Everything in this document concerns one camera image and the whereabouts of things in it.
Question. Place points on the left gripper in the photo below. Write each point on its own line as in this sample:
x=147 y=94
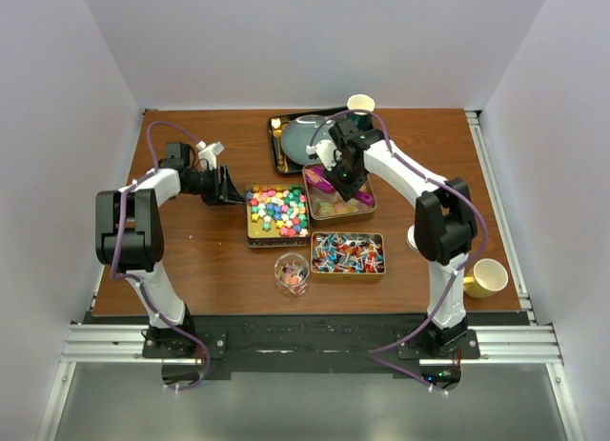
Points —
x=225 y=190

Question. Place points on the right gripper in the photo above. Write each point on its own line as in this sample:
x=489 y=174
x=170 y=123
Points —
x=346 y=190

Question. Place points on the purple plastic scoop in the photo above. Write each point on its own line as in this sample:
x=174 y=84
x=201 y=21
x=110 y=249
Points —
x=315 y=176

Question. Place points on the gold tin of star candies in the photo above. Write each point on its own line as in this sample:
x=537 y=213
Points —
x=277 y=215

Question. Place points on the clear glass jar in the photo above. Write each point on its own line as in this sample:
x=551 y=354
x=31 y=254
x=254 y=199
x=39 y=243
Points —
x=292 y=274

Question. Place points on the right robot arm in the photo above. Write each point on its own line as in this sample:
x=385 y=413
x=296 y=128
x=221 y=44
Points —
x=445 y=223

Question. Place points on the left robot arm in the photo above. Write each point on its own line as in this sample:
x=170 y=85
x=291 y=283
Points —
x=129 y=237

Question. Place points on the tin of gummy candies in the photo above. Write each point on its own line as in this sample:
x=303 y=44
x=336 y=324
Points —
x=330 y=209

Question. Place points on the dark green cup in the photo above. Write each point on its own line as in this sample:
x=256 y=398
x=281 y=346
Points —
x=361 y=105

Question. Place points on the blue ceramic plate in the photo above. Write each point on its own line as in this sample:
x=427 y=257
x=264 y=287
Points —
x=297 y=136

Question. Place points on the gold spoon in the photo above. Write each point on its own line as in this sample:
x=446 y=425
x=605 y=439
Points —
x=276 y=126

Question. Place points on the tin of lollipops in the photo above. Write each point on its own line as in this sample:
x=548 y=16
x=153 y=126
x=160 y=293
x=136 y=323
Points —
x=341 y=256

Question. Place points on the silver jar lid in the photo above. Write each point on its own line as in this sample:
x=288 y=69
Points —
x=411 y=239

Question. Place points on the black serving tray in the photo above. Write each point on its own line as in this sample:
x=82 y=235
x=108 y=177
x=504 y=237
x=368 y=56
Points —
x=286 y=118

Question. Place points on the yellow mug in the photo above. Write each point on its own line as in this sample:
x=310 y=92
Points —
x=486 y=278

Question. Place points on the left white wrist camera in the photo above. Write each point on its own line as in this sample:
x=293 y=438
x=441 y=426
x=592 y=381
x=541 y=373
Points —
x=207 y=154

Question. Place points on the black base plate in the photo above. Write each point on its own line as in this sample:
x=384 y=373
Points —
x=222 y=345

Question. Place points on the aluminium frame rail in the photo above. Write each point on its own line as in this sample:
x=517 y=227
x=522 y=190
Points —
x=512 y=345

